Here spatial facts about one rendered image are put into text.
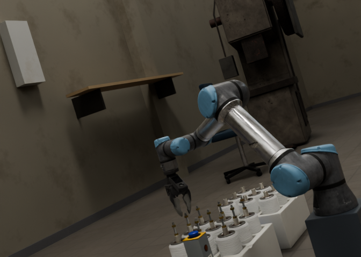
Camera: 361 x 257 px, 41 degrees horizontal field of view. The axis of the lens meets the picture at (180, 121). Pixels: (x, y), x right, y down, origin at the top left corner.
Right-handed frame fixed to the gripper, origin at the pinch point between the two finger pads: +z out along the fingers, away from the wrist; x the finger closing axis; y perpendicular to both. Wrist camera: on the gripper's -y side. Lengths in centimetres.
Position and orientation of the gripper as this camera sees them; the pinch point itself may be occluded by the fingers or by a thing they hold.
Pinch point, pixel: (185, 212)
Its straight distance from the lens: 223.5
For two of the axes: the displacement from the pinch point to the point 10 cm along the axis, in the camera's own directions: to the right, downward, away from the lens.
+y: -3.4, 1.0, 9.4
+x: -8.9, 2.8, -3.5
